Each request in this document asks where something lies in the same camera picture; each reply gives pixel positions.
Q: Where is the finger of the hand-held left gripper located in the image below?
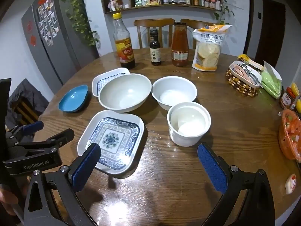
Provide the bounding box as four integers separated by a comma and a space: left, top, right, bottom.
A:
6, 121, 45, 142
9, 128, 75, 157

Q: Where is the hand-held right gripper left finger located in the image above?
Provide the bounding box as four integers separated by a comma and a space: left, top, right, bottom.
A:
22, 143, 111, 226

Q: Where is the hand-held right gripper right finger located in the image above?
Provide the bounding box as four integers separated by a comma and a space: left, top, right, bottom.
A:
197, 143, 276, 226

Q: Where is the white straight-sided cup bowl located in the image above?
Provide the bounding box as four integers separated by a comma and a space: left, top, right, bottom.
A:
167, 102, 211, 147

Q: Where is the large square patterned plate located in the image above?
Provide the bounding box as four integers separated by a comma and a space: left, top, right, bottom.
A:
77, 110, 145, 176

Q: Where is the blue oval dish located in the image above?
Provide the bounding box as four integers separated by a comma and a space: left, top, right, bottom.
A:
58, 85, 90, 113

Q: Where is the small square patterned plate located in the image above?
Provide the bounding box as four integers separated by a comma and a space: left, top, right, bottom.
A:
92, 67, 131, 97

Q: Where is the large pale bowl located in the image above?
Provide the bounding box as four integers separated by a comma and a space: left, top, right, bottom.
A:
98, 73, 152, 113

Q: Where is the medium white bowl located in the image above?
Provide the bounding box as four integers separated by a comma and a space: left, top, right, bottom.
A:
152, 76, 197, 111

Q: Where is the person's left hand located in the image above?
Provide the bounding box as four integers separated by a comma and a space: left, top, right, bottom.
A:
0, 186, 17, 216

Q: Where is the slatted wooden chair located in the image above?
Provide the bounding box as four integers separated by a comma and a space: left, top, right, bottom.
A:
14, 99, 39, 126

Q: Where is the dark jacket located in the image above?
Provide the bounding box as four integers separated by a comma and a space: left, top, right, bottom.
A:
8, 78, 50, 128

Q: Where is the small white red packet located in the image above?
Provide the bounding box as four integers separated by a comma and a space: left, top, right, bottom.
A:
285, 173, 297, 195

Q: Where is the orange plastic bag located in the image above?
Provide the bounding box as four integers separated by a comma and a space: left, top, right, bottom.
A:
279, 108, 301, 162

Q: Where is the wooden bead trivet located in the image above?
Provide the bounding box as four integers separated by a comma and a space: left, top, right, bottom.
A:
225, 68, 264, 97

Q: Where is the pink utensil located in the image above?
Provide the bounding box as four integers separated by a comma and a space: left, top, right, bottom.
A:
235, 65, 253, 82

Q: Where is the green plastic bag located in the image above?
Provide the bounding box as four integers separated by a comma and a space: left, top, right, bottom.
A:
261, 61, 283, 99

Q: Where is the white oblong tray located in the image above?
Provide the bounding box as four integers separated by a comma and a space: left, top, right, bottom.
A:
229, 60, 262, 86

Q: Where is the metal utensil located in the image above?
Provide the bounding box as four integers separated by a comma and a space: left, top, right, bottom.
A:
240, 63, 263, 87

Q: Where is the grey refrigerator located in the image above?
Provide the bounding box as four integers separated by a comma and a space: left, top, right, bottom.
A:
21, 0, 100, 85

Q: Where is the group of fridge photo magnets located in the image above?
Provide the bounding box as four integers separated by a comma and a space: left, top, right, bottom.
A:
38, 0, 59, 47

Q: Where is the vinegar bottle with yellow cap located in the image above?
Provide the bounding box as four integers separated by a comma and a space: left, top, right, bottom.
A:
112, 12, 136, 70

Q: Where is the yellow snack packet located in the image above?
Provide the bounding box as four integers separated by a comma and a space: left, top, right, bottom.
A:
237, 54, 265, 70

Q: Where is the flour bag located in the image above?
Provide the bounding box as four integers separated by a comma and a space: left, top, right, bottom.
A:
192, 24, 234, 72

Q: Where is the hanging ivy plant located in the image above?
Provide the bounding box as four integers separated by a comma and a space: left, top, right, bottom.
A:
54, 0, 100, 47

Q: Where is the small dark sauce bottle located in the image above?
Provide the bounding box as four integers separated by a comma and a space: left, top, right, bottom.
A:
150, 28, 162, 66

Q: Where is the red sauce bottle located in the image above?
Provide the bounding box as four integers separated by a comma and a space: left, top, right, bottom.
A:
171, 22, 189, 67

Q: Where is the wooden dining chair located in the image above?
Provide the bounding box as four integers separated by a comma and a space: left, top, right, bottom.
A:
134, 18, 176, 50
180, 18, 213, 50

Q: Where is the dark wooden door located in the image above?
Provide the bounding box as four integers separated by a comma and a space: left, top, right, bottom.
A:
255, 0, 286, 69

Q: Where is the trailing green plant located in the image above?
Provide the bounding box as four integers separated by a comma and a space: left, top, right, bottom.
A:
213, 0, 236, 25

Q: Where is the row of shelf jars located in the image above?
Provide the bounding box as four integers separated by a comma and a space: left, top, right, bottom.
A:
109, 0, 223, 12

